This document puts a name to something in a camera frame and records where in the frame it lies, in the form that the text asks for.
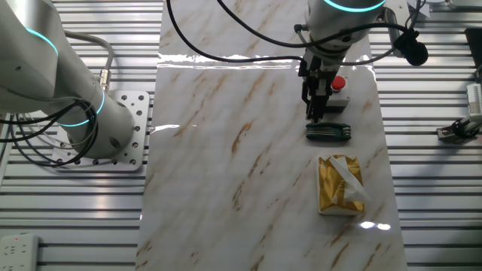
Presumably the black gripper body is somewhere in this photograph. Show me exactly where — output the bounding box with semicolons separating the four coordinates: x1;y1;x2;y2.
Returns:
299;49;340;96

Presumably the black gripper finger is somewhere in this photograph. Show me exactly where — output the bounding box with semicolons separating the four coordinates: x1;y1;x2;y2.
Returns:
307;89;330;124
300;80;317;114

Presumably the white paper napkin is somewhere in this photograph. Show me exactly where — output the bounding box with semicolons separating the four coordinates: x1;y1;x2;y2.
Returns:
329;155;372;204

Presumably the gold tissue pack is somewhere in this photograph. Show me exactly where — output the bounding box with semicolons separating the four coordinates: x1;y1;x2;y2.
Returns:
316;154;372;217

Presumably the grey box with red button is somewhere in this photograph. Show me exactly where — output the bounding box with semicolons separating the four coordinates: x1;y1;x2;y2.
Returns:
325;75;351;114

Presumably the green folding hex key set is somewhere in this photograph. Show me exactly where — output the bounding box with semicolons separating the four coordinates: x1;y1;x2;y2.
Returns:
304;122;352;143

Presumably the black rectangular object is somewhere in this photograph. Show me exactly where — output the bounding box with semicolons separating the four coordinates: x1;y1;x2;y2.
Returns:
464;26;482;71

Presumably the white power strip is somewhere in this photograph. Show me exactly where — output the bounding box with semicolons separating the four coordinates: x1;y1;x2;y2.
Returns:
0;233;41;271

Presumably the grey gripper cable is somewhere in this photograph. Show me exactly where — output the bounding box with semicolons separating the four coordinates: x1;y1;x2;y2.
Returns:
340;0;429;67

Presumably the black cable wrap bundle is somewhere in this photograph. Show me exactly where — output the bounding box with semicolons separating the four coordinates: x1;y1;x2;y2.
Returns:
393;29;429;67

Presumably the metal camera bracket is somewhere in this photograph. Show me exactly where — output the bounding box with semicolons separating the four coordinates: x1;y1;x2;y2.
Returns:
436;114;482;144

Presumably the grey cable with metal connector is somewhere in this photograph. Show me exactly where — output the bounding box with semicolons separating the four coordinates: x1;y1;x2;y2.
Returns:
63;29;116;93

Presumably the black base cable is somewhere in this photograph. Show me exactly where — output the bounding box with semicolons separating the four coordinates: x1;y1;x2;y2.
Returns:
0;99;101;169

